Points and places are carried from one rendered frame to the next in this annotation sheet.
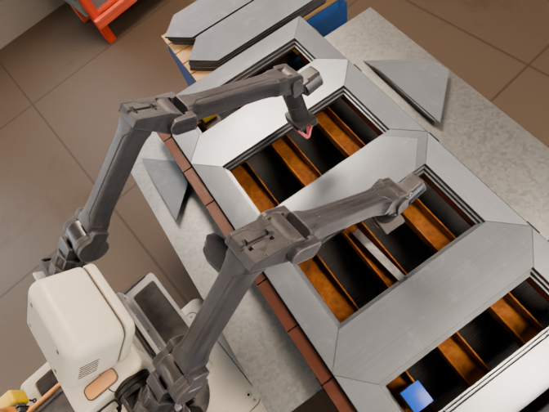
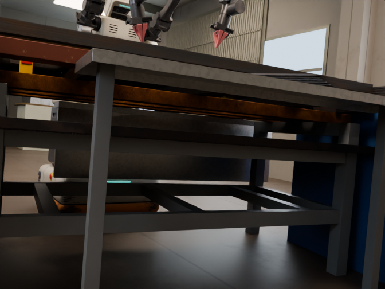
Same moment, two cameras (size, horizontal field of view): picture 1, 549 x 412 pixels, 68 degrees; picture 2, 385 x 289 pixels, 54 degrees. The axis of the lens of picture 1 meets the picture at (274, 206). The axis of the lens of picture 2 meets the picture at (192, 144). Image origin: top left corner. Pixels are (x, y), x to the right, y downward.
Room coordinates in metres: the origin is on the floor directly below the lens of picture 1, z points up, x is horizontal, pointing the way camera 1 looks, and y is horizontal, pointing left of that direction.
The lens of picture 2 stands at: (0.26, -1.90, 0.58)
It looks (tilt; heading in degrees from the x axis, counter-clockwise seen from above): 2 degrees down; 76
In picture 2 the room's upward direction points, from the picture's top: 5 degrees clockwise
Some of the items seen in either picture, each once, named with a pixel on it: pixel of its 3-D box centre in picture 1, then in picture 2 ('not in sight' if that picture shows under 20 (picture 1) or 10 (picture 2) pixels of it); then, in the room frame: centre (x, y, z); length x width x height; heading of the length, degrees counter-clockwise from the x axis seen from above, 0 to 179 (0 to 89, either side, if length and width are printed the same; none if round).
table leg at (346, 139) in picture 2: not in sight; (342, 198); (1.33, -0.41, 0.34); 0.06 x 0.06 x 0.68; 12
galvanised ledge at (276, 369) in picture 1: (206, 250); (173, 116); (0.67, 0.32, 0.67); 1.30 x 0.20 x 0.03; 12
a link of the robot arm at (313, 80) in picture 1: (301, 80); (233, 3); (0.81, -0.22, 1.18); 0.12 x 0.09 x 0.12; 109
